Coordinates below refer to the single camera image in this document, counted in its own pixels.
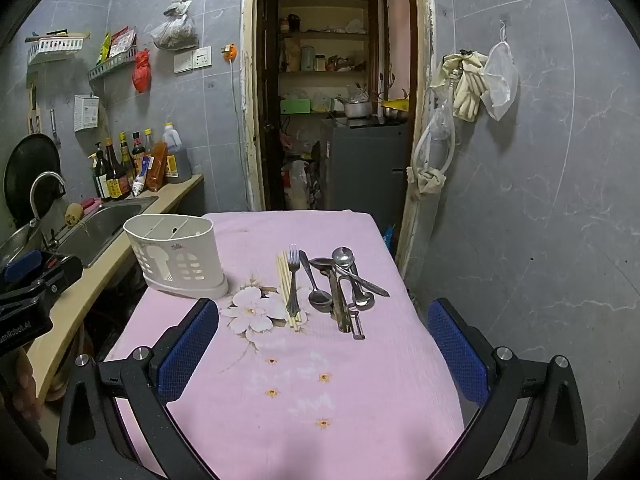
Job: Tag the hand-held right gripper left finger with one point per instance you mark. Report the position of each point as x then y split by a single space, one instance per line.
190 345

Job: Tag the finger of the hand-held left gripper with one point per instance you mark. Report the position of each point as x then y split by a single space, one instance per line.
62 270
21 264

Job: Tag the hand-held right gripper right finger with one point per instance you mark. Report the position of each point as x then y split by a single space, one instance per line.
457 355

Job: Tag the white plastic utensil holder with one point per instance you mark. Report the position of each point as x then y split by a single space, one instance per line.
175 255

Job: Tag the steel spoon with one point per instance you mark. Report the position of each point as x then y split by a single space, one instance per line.
320 299
343 256
321 263
364 300

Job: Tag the steel table knife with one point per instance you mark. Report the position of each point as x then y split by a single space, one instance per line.
372 287

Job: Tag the steel fork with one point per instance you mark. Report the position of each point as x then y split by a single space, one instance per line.
293 285

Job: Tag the steel peeler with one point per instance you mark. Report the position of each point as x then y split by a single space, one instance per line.
342 310

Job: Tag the person's left hand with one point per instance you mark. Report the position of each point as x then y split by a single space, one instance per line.
24 382

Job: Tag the metal bowl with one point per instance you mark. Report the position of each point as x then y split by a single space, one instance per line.
20 240

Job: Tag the loofah sponge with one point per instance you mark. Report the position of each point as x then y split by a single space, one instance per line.
73 214

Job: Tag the steel sink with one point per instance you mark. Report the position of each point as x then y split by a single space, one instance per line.
107 225

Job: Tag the pink soap dish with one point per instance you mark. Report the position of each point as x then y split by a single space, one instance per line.
92 204

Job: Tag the chrome faucet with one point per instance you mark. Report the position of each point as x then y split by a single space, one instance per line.
42 177

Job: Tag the black frying pan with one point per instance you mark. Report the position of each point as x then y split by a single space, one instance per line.
30 175

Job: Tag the pink floral tablecloth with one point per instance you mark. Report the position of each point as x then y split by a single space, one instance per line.
280 390

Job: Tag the dark bottle with pump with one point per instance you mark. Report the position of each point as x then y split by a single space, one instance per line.
100 175

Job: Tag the blue and white packet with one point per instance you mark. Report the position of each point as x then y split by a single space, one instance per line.
141 177

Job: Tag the sauce bottle yellow label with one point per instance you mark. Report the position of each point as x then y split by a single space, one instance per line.
126 157

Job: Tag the blue packet on floor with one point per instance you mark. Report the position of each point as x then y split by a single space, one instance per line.
389 240

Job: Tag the beige kitchen counter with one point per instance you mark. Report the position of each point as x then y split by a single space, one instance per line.
172 192

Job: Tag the orange seasoning packet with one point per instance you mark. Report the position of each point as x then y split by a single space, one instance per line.
157 170

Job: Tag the sauce bottle black cap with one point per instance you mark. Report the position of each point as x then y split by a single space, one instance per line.
137 147

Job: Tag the clear bottle yellow cap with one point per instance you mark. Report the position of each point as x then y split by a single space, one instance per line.
149 142

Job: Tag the large oil jug yellow cap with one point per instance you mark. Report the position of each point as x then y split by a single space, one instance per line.
177 160

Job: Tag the knotted cream cloth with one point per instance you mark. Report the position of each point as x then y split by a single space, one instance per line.
427 180

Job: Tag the bags on floor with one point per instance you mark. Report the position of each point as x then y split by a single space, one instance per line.
300 180

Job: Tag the grey cabinet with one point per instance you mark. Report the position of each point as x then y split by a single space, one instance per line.
365 170

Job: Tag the red plastic bag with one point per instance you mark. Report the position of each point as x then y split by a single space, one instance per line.
141 72

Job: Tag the steel bowl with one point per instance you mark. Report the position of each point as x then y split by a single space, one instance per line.
395 115

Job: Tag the yellow packet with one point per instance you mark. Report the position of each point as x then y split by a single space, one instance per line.
395 104

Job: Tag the green box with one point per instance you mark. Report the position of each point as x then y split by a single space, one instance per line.
295 106

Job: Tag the clear bag of dried goods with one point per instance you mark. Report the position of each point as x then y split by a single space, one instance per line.
174 34

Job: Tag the aluminium pot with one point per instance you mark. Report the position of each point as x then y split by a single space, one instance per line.
357 109

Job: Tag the cream rubber gloves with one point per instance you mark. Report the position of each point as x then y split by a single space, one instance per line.
465 85

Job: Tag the dark wooden door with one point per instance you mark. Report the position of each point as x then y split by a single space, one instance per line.
271 85

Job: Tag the hanging clear plastic bag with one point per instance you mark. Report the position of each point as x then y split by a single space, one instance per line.
500 82

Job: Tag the white knotted plastic bags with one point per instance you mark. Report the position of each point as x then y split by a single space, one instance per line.
180 2

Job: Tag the wooden shelf unit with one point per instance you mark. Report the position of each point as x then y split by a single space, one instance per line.
325 73

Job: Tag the metal utensil hanging on wall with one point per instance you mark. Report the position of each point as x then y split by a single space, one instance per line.
54 125

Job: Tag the wooden utensil on wall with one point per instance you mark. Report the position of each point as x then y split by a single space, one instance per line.
34 110

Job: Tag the white box on wall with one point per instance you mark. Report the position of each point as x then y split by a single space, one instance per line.
87 112

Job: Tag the grey wall rack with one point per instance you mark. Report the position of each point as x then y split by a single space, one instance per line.
112 65

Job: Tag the white wall basket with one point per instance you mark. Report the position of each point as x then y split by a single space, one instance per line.
55 47

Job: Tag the white wall switch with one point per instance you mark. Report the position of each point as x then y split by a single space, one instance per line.
183 62

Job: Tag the worn white door frame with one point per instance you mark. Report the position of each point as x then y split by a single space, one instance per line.
248 110

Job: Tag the white wall socket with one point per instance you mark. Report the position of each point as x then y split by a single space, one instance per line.
202 57

